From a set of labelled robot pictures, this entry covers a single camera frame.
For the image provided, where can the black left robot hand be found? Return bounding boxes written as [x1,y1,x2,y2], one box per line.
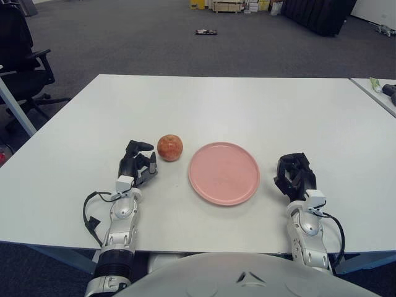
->
[118,139,160,189]

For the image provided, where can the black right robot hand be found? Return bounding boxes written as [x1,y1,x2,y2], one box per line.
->
[273,152,318,204]

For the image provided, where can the red-yellow apple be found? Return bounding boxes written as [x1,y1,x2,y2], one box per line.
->
[157,134,185,162]

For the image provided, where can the pink round plate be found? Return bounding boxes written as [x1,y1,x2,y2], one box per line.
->
[188,141,260,207]

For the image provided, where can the white neighbouring table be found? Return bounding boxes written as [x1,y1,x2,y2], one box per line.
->
[349,77,396,118]

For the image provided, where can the green-white tube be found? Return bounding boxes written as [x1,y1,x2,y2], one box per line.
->
[369,77,384,93]

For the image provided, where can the dark grey power tool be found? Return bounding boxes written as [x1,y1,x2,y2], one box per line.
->
[382,83,396,106]

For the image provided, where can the red object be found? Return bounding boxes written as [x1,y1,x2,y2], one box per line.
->
[0,145,15,168]

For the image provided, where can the grey slanted desk leg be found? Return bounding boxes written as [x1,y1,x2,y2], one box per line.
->
[0,74,37,137]

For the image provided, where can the grey robot torso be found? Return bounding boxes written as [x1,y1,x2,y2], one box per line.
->
[113,252,374,297]

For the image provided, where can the black office chair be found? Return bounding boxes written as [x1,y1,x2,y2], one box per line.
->
[0,4,71,131]

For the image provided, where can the black curtain partition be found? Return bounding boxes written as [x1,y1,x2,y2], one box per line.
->
[280,0,358,38]

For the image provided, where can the stacked white boxes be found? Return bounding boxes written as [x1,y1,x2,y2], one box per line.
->
[243,0,259,15]

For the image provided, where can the grey cabinet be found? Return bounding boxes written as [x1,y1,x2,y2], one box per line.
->
[21,0,38,16]

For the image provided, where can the wooden crate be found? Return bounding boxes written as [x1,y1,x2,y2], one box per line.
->
[212,0,242,14]

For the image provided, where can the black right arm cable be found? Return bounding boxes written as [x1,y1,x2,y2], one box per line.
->
[315,210,346,267]

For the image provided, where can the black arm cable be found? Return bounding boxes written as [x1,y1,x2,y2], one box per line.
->
[82,191,120,248]
[315,210,346,267]

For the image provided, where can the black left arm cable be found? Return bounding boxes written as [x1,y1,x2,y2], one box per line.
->
[82,191,120,248]

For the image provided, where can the blue-grey table frame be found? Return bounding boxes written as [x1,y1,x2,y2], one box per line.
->
[0,239,396,276]

